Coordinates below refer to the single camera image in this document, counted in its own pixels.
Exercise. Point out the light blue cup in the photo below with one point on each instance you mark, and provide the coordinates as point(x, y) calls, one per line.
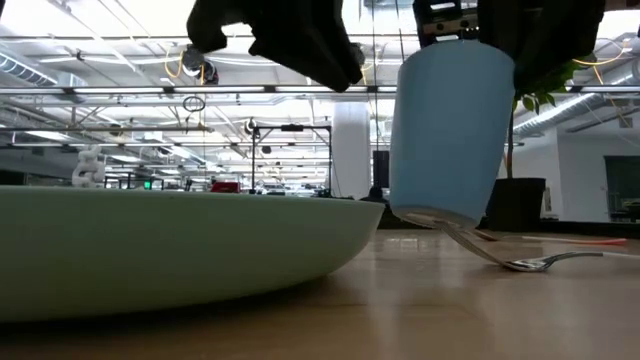
point(450, 135)

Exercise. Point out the silver ventilation duct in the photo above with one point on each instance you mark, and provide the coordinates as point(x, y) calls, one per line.
point(575, 107)
point(25, 70)

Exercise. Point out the black metal frame stand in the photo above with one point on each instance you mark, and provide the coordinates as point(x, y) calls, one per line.
point(253, 160)

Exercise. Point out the green leafy plant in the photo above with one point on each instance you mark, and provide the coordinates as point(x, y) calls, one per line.
point(542, 87)

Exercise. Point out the black screen on stand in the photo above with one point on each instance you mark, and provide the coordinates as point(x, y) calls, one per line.
point(381, 170)

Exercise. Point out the red background cabinet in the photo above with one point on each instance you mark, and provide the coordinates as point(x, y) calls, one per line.
point(225, 187)

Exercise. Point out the white round column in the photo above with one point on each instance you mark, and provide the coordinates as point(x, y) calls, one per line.
point(350, 150)

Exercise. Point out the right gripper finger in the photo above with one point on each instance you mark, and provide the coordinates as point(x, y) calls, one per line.
point(555, 50)

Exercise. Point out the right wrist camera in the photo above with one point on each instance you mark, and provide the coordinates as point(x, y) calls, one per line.
point(450, 22)

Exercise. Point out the pale green plate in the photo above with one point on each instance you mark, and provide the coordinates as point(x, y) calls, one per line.
point(175, 250)

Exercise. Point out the dark glass door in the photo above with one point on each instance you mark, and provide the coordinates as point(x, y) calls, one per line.
point(622, 180)

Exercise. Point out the black plant pot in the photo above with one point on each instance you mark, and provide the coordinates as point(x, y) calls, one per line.
point(520, 205)

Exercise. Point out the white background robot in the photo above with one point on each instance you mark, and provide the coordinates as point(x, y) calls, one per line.
point(89, 170)

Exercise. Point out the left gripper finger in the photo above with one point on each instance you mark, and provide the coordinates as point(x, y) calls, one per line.
point(310, 55)

